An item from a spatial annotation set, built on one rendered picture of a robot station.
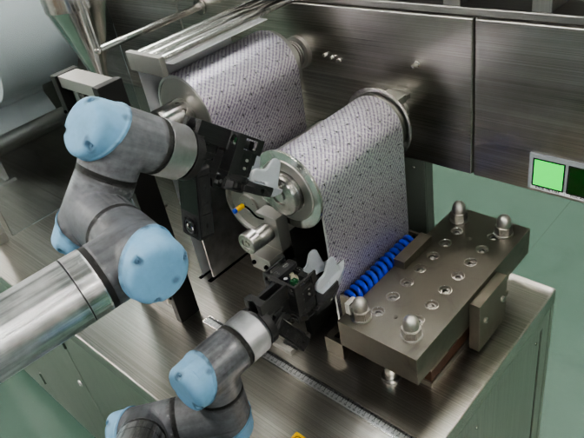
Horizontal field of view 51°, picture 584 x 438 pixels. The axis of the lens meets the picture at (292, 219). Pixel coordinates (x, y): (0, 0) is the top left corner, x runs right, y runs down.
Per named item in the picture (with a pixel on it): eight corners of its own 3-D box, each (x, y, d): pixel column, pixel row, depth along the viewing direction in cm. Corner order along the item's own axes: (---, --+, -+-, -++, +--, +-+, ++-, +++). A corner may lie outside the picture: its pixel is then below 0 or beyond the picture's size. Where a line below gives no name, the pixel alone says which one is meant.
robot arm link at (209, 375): (174, 400, 92) (158, 361, 87) (226, 354, 98) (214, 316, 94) (207, 426, 87) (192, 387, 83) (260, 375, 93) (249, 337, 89)
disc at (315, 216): (263, 214, 110) (248, 142, 101) (265, 212, 110) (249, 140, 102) (326, 240, 101) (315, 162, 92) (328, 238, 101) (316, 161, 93)
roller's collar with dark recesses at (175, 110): (154, 139, 113) (144, 108, 109) (179, 126, 116) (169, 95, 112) (175, 147, 109) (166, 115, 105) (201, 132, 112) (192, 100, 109)
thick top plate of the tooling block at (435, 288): (341, 344, 109) (336, 320, 105) (455, 228, 131) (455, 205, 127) (418, 385, 99) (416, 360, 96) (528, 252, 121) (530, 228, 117)
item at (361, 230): (335, 301, 111) (321, 219, 101) (407, 234, 124) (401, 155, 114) (337, 301, 111) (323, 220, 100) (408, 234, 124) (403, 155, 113)
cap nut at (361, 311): (346, 319, 105) (343, 300, 103) (359, 307, 107) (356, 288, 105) (363, 328, 103) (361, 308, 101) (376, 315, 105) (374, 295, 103)
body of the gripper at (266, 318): (320, 268, 97) (268, 313, 90) (326, 308, 102) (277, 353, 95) (284, 253, 102) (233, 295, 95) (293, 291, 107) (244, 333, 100)
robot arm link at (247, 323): (259, 371, 93) (223, 349, 98) (279, 353, 96) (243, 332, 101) (248, 337, 89) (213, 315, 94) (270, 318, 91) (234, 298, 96)
